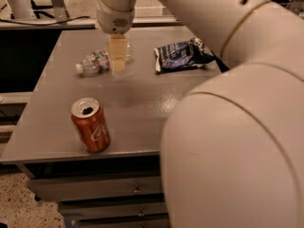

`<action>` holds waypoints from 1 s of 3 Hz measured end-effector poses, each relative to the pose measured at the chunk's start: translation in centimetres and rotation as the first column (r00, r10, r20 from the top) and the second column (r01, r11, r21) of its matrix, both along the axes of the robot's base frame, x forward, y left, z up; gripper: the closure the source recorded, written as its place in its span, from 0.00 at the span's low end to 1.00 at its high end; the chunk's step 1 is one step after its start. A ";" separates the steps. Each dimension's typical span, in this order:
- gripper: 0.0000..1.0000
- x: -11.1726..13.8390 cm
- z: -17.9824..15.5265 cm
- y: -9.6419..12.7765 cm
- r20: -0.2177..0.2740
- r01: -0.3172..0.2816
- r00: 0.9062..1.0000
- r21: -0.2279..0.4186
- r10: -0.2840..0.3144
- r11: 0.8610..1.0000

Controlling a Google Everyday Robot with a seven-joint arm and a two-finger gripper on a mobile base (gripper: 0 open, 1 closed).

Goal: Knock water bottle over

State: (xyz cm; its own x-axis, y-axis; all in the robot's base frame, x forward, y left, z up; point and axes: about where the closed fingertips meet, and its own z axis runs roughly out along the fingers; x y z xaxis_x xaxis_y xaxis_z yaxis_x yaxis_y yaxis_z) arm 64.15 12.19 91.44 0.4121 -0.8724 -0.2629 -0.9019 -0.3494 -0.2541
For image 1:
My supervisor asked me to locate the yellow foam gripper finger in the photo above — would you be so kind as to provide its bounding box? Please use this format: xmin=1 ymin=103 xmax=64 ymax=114
xmin=109 ymin=34 xmax=128 ymax=73

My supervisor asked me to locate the grey drawer cabinet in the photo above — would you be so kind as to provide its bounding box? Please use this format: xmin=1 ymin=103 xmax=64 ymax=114
xmin=1 ymin=27 xmax=219 ymax=228

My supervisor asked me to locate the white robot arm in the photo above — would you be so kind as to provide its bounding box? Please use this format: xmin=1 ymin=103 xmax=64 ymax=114
xmin=98 ymin=0 xmax=304 ymax=228

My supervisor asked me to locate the clear plastic water bottle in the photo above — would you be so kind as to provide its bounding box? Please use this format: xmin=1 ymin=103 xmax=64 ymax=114
xmin=75 ymin=44 xmax=133 ymax=77

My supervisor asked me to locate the red cola can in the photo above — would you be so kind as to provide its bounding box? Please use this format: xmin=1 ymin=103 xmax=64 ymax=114
xmin=70 ymin=98 xmax=110 ymax=152

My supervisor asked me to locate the blue crumpled chip bag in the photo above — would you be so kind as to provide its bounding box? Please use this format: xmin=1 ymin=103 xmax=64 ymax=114
xmin=154 ymin=37 xmax=229 ymax=74

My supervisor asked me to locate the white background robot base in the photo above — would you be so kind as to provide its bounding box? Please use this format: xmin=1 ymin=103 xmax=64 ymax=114
xmin=6 ymin=0 xmax=36 ymax=20

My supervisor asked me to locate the black cable on rail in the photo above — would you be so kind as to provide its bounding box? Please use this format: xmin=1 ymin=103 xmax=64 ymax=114
xmin=0 ymin=15 xmax=92 ymax=27

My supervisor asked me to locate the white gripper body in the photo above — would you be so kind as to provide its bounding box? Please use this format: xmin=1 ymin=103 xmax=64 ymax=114
xmin=97 ymin=0 xmax=135 ymax=34

